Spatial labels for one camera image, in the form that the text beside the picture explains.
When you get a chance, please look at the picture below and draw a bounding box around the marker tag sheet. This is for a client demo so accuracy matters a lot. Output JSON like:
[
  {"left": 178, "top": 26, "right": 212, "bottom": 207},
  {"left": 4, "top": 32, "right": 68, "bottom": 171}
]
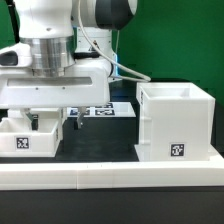
[{"left": 66, "top": 101, "right": 137, "bottom": 119}]

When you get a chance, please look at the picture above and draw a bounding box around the white rear drawer box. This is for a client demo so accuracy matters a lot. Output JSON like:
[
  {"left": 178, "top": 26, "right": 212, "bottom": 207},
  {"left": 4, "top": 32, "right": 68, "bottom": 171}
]
[{"left": 7, "top": 108, "right": 67, "bottom": 121}]

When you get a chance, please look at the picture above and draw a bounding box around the white front drawer box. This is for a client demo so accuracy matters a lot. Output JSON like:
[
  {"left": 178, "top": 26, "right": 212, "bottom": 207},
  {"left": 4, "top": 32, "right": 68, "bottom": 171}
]
[{"left": 0, "top": 118, "right": 61, "bottom": 157}]

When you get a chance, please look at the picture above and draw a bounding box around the white drawer box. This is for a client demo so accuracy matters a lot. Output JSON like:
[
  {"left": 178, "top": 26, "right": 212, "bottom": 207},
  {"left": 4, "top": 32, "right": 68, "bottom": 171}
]
[
  {"left": 0, "top": 118, "right": 61, "bottom": 157},
  {"left": 7, "top": 108, "right": 67, "bottom": 121}
]

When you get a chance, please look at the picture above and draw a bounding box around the white L-shaped fence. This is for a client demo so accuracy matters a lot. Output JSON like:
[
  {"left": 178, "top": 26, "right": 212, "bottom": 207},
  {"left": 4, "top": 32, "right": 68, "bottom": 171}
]
[{"left": 0, "top": 160, "right": 224, "bottom": 190}]

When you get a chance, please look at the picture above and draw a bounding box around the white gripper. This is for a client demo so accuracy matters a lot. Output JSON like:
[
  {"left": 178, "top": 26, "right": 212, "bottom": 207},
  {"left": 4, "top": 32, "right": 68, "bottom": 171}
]
[{"left": 0, "top": 63, "right": 110, "bottom": 130}]

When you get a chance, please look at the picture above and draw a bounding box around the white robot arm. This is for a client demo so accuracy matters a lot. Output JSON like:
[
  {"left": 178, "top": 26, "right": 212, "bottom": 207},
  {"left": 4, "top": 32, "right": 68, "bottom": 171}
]
[{"left": 0, "top": 0, "right": 137, "bottom": 128}]

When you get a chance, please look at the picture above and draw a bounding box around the black camera stand pole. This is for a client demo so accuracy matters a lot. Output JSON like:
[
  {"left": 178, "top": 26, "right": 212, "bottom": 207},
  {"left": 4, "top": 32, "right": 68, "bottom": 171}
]
[{"left": 6, "top": 0, "right": 20, "bottom": 43}]

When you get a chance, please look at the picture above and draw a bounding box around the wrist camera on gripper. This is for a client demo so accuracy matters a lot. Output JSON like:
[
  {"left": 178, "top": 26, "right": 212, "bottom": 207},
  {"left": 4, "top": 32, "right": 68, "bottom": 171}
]
[{"left": 0, "top": 43, "right": 32, "bottom": 68}]

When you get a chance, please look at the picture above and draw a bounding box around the grey thin cable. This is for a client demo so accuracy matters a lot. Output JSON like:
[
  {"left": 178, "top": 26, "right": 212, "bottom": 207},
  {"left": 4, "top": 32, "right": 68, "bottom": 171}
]
[{"left": 77, "top": 0, "right": 152, "bottom": 84}]

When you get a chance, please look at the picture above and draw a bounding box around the white drawer cabinet frame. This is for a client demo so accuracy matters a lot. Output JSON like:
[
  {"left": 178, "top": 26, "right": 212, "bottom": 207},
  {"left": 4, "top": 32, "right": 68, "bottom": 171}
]
[{"left": 135, "top": 82, "right": 219, "bottom": 162}]

